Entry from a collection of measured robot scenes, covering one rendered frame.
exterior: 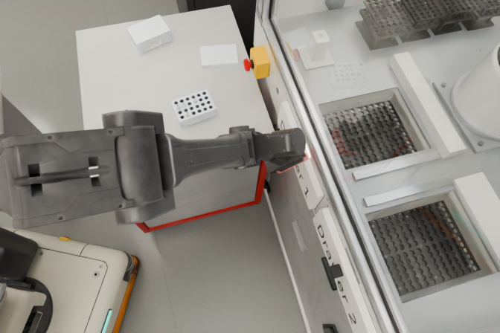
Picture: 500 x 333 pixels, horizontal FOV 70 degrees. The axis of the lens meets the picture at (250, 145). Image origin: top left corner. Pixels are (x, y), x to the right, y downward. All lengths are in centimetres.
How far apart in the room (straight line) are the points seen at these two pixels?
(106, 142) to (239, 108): 86
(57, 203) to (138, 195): 7
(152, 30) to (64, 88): 113
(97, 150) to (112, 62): 102
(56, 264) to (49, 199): 131
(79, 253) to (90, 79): 70
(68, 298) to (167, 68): 94
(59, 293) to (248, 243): 81
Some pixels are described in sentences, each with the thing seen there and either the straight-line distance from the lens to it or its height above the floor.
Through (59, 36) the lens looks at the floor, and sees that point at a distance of 265.
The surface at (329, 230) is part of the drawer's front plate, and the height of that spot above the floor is 92.
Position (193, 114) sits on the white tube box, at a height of 78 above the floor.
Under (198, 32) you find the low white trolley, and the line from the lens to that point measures 138.
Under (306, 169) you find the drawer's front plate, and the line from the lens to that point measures 91.
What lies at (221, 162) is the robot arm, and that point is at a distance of 54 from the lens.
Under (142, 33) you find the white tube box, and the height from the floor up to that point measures 81.
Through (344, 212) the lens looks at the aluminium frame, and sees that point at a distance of 83.
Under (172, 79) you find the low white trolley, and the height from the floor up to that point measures 76.
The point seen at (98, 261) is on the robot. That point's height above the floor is 28.
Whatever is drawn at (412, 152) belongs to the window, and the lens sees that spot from 55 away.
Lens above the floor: 175
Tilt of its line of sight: 64 degrees down
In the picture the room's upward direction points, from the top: 5 degrees clockwise
